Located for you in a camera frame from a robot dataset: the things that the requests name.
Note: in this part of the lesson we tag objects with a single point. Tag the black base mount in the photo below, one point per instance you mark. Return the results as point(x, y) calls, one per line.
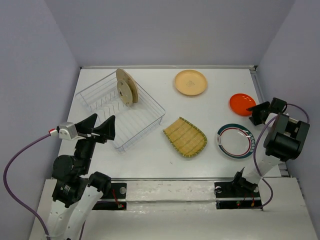
point(229, 197)
point(114, 200)

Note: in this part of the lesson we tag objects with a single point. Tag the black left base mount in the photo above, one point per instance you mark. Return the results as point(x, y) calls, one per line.
point(114, 200)

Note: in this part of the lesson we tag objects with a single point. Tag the green yellow bamboo tray plate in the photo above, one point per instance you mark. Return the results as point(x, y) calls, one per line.
point(187, 139)

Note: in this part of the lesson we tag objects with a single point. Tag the plain beige round plate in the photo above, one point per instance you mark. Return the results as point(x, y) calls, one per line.
point(190, 82)

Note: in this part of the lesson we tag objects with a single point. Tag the white plate green red rim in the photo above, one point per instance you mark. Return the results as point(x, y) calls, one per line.
point(235, 141)

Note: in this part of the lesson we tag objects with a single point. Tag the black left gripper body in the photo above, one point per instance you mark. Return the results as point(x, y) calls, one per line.
point(86, 147)

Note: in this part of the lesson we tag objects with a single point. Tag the orange round plate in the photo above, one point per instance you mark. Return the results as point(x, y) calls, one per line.
point(240, 103)

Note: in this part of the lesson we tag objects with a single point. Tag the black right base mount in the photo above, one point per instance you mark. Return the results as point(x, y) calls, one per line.
point(229, 197)

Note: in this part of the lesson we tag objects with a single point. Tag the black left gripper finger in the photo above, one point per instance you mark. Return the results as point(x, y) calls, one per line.
point(106, 131)
point(86, 126)

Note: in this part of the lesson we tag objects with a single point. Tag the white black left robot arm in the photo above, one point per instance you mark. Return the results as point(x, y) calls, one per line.
point(74, 195)

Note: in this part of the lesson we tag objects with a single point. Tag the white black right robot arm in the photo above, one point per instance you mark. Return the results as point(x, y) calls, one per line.
point(284, 141)

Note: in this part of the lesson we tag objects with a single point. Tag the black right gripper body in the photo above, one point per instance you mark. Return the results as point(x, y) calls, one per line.
point(265, 111)

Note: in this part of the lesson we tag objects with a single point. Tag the beige bird oval plate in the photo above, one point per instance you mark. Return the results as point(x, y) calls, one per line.
point(128, 83)

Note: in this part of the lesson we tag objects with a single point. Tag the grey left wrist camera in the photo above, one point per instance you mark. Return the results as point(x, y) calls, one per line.
point(68, 131)

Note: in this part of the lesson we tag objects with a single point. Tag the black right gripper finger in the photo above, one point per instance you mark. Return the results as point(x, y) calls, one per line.
point(255, 119)
point(260, 110)

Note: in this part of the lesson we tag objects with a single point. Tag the white wire dish rack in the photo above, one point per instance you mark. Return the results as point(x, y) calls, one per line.
point(132, 122)

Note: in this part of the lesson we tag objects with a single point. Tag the small beige patterned plate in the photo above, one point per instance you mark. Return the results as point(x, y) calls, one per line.
point(125, 92)

